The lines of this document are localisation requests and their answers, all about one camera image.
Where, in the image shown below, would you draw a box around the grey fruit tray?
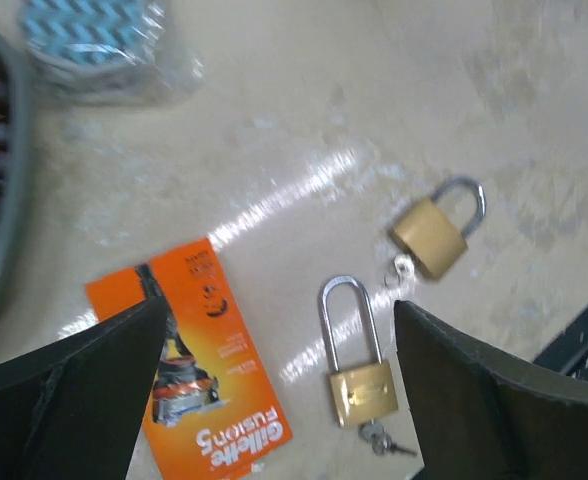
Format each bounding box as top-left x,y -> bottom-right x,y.
0,34 -> 34,310

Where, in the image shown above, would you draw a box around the short shackle brass padlock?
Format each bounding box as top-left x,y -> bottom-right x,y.
384,176 -> 487,289

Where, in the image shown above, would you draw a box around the blue zigzag sponge pack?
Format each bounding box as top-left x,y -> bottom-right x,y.
19,0 -> 203,105

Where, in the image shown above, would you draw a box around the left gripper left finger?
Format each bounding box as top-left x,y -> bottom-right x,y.
0,299 -> 165,479

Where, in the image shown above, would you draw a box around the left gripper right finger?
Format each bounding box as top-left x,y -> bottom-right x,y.
394,301 -> 588,479

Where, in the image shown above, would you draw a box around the long shackle brass padlock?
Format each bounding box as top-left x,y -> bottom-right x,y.
319,275 -> 398,428

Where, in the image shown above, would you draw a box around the orange razor box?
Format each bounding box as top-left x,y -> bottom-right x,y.
85,239 -> 292,479

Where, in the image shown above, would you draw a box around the keys of long padlock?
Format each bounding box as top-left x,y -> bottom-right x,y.
359,419 -> 418,457

